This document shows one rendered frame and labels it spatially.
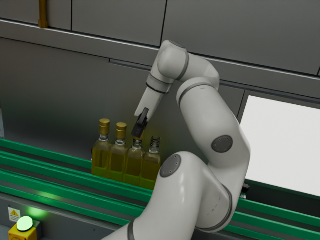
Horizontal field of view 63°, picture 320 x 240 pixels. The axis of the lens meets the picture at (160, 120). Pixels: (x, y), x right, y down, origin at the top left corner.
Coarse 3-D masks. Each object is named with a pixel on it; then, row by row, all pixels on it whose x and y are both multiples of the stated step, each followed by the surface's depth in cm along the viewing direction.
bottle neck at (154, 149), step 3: (153, 138) 85; (156, 138) 85; (159, 138) 84; (150, 141) 84; (153, 141) 83; (156, 141) 83; (159, 141) 84; (150, 144) 85; (153, 144) 84; (156, 144) 84; (150, 147) 85; (153, 147) 84; (156, 147) 84; (150, 150) 85; (153, 150) 85; (156, 150) 85
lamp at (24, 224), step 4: (24, 216) 85; (20, 220) 83; (24, 220) 83; (28, 220) 83; (20, 224) 82; (24, 224) 82; (28, 224) 83; (32, 224) 85; (20, 228) 82; (24, 228) 82; (28, 228) 83
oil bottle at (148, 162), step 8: (152, 152) 85; (160, 152) 87; (144, 160) 85; (152, 160) 84; (160, 160) 87; (144, 168) 86; (152, 168) 86; (144, 176) 87; (152, 176) 87; (144, 184) 89; (152, 184) 88
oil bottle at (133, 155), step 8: (128, 152) 86; (136, 152) 85; (144, 152) 88; (128, 160) 86; (136, 160) 86; (128, 168) 88; (136, 168) 87; (128, 176) 89; (136, 176) 88; (136, 184) 90
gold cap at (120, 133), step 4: (116, 124) 84; (120, 124) 85; (124, 124) 85; (116, 128) 84; (120, 128) 83; (124, 128) 84; (116, 132) 85; (120, 132) 84; (124, 132) 85; (116, 136) 85; (120, 136) 85; (124, 136) 86
